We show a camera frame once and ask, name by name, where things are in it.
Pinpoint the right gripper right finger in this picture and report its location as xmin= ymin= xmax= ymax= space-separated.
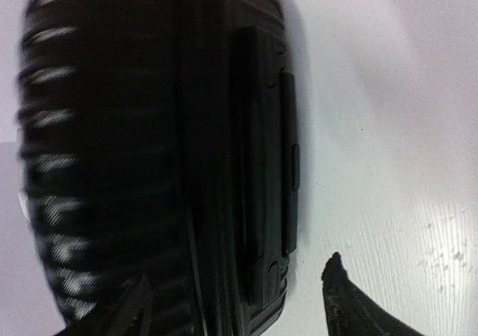
xmin=321 ymin=252 xmax=421 ymax=336

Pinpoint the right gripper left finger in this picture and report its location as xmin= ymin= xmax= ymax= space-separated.
xmin=57 ymin=274 xmax=152 ymax=336

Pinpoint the black ribbed hard-shell suitcase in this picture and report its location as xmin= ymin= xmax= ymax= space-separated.
xmin=17 ymin=0 xmax=300 ymax=335

